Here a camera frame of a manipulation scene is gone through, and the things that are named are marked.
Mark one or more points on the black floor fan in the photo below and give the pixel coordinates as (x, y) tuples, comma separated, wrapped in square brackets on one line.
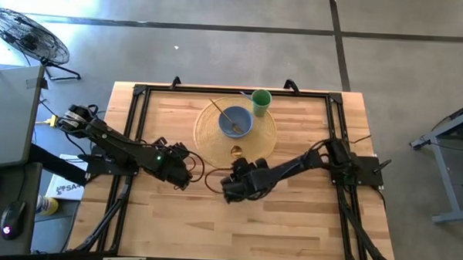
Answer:
[(26, 36)]

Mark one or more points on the yellow bottle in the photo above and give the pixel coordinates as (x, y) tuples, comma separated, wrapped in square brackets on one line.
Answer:
[(48, 205)]

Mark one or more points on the yellow power plug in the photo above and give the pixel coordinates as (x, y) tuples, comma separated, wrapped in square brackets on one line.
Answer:
[(53, 120)]

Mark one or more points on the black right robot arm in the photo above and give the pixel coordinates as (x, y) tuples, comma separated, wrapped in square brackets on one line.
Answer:
[(292, 167)]

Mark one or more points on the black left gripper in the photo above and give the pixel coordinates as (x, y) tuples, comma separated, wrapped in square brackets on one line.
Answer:
[(172, 162)]

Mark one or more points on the light grey desk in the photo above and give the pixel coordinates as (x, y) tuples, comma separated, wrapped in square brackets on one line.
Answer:
[(8, 114)]

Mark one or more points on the round woven straw placemat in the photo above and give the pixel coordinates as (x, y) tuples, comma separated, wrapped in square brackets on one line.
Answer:
[(211, 144)]

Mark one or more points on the gold fork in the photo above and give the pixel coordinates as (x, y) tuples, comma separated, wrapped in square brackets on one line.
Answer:
[(226, 116)]

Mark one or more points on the black diagonal beam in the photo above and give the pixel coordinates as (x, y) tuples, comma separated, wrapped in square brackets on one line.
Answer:
[(56, 164)]

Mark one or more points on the black aluminium table frame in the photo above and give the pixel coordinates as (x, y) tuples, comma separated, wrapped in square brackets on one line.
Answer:
[(202, 90)]

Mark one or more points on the black computer mouse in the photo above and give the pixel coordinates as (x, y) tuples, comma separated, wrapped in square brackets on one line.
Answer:
[(12, 219)]

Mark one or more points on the blue-grey bowl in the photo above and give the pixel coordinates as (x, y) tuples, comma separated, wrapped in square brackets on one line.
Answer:
[(231, 124)]

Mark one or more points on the white cardboard box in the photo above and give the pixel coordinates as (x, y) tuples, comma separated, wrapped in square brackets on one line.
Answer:
[(65, 188)]

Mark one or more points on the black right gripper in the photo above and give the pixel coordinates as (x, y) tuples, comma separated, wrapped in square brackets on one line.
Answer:
[(253, 179)]

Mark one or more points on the green plastic cup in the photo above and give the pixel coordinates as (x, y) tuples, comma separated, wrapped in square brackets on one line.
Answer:
[(261, 104)]

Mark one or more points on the gold spoon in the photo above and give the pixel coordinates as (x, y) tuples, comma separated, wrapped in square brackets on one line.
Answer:
[(237, 151)]

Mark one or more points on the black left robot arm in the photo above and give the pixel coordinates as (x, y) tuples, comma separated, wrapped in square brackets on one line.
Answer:
[(115, 143)]

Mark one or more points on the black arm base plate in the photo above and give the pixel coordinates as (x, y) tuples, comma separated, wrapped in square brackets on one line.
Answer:
[(99, 168), (369, 171)]

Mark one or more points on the grey metal table frame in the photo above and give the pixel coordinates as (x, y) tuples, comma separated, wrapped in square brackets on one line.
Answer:
[(442, 168)]

